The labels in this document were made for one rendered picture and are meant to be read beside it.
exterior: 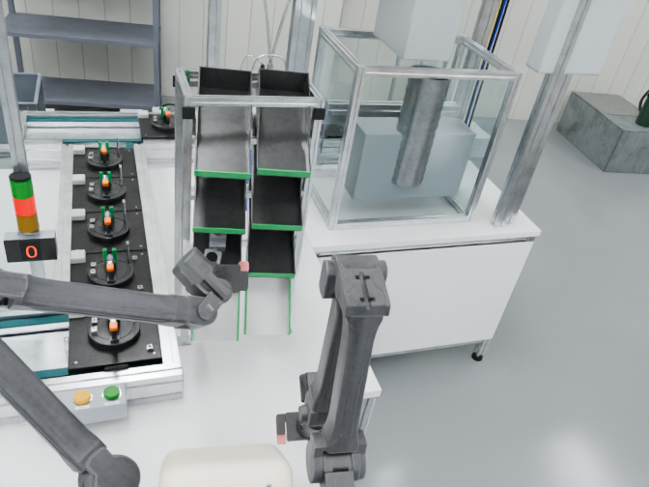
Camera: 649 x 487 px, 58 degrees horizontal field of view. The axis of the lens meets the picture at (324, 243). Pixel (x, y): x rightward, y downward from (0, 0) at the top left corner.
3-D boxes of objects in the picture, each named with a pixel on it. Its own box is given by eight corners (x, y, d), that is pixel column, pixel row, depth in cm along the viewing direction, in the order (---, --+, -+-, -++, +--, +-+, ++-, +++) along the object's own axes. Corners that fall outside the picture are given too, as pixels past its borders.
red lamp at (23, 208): (36, 215, 149) (33, 199, 147) (14, 217, 148) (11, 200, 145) (37, 205, 153) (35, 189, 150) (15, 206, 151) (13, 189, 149)
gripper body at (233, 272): (194, 262, 133) (194, 271, 126) (240, 263, 135) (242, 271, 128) (194, 290, 135) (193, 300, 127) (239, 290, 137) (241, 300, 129)
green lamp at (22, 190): (33, 199, 146) (30, 182, 144) (11, 200, 145) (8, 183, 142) (35, 188, 150) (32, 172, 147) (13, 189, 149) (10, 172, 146)
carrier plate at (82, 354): (162, 362, 164) (162, 357, 162) (68, 374, 156) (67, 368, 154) (155, 304, 181) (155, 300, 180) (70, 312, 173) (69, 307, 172)
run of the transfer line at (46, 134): (493, 163, 322) (499, 143, 315) (12, 174, 244) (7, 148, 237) (457, 129, 353) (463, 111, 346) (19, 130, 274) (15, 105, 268)
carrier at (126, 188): (142, 214, 219) (141, 185, 212) (71, 217, 211) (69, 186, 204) (137, 181, 237) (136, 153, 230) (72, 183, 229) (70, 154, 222)
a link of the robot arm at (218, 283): (218, 311, 123) (238, 293, 123) (194, 289, 121) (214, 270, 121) (217, 301, 130) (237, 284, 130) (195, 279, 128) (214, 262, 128)
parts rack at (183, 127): (293, 332, 193) (329, 101, 147) (178, 346, 181) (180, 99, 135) (276, 291, 209) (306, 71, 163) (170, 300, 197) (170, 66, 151)
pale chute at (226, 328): (238, 341, 169) (239, 341, 165) (190, 340, 167) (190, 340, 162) (240, 243, 174) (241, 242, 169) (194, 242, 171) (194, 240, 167)
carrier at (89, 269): (154, 301, 183) (153, 270, 175) (70, 309, 175) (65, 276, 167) (148, 254, 201) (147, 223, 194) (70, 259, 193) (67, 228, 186)
